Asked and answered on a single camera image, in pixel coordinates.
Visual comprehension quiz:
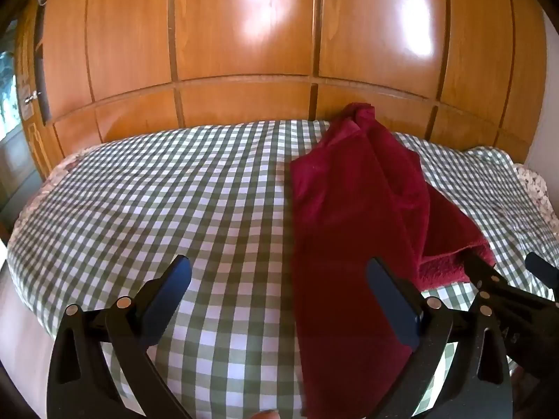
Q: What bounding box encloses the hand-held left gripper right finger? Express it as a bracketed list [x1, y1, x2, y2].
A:
[365, 257, 513, 419]

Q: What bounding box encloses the wooden wardrobe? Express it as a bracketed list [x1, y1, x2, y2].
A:
[17, 0, 549, 179]

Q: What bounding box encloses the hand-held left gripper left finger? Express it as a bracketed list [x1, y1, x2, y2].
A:
[46, 253, 194, 419]

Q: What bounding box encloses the floral bedcover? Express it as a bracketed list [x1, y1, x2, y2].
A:
[513, 163, 557, 219]

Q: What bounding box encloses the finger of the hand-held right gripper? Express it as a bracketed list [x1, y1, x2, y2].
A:
[525, 251, 559, 292]
[461, 252, 559, 329]

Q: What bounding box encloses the dark red cloth garment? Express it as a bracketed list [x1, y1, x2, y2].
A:
[288, 102, 497, 417]

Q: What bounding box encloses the wooden glazed door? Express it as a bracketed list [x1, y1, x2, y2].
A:
[0, 17, 46, 228]

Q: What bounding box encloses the green white checked bedsheet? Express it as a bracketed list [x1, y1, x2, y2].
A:
[6, 119, 559, 419]

